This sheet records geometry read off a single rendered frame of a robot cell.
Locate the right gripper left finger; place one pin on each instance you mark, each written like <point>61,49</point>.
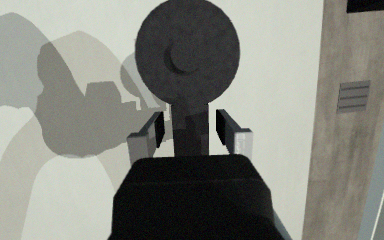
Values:
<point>143,144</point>

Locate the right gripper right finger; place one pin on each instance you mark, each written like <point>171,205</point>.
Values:
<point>236,139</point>

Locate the white plastic bottle with blue cap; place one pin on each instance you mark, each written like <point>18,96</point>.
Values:
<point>281,228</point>

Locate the red kettle with black handle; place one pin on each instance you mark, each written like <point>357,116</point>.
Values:
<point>199,68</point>

